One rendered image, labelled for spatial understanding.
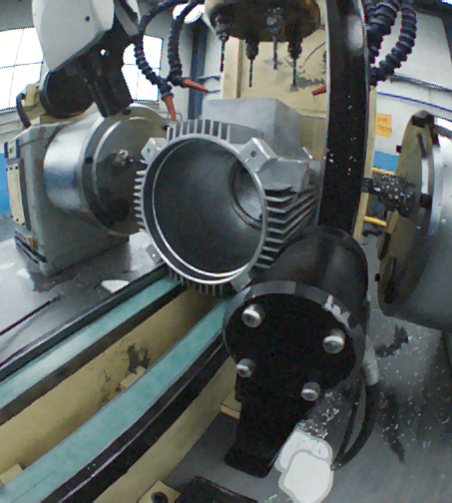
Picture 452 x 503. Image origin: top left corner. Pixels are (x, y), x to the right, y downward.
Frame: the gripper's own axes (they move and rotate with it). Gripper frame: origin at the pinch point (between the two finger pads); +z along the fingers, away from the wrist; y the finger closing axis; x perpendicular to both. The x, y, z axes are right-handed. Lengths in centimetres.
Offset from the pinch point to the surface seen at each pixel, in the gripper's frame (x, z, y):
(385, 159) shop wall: 459, 256, 83
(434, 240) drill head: -1.0, 10.3, 27.7
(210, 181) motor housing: 11.3, 19.9, -1.2
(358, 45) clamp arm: 4.3, -1.4, 20.3
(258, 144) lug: 2.2, 7.2, 12.4
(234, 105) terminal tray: 11.6, 7.1, 5.8
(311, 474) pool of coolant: -20.5, 26.9, 26.7
